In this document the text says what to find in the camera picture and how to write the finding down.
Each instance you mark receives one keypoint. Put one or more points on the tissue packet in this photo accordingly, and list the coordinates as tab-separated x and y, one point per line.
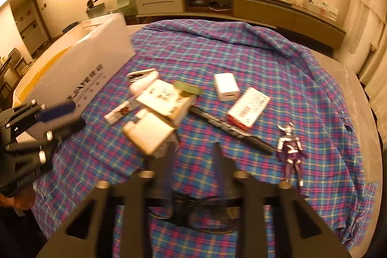
163	97

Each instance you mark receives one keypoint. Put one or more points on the person's left hand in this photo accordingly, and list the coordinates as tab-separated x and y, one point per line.
18	200

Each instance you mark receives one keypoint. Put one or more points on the white bin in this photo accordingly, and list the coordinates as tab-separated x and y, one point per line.
98	11

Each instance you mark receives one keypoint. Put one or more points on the cream square box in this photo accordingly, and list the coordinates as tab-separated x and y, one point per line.
148	131

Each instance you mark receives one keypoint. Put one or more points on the white cardboard box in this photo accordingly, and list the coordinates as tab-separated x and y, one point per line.
90	58

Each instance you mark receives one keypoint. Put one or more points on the black marker pen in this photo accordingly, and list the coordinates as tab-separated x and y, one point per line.
229	129

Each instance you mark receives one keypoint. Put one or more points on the small clear tube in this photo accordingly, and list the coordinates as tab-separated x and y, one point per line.
121	113

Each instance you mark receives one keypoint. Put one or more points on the white boxes on cabinet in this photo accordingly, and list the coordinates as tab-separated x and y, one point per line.
322	7

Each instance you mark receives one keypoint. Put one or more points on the purple figurine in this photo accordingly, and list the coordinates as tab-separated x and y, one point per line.
290	149

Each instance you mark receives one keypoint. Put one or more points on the red and white small box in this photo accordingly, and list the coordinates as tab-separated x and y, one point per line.
248	107

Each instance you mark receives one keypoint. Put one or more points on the plaid cloth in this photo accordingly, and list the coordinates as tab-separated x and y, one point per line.
211	58

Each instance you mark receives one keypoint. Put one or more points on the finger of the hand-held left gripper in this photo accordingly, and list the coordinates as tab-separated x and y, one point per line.
59	111
71	128

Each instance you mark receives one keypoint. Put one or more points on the cream curtain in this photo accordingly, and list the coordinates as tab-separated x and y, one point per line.
367	19

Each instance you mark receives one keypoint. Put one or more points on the green plastic chair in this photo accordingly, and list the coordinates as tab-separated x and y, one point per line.
125	4

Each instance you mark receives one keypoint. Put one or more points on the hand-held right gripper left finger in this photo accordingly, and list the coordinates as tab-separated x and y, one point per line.
169	167

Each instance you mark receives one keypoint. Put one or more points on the green plastic piece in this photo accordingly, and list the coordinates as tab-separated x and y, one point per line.
187	88

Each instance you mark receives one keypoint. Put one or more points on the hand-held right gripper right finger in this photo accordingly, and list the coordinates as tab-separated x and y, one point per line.
218	164

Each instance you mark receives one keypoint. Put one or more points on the white charger plug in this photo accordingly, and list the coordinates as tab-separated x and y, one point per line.
226	85

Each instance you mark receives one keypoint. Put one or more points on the black eyeglasses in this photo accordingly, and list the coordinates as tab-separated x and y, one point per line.
181	209

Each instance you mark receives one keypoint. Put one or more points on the white stapler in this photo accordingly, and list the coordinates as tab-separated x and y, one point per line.
142	84

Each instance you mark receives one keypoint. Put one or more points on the long grey media cabinet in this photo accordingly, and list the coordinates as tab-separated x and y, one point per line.
257	7

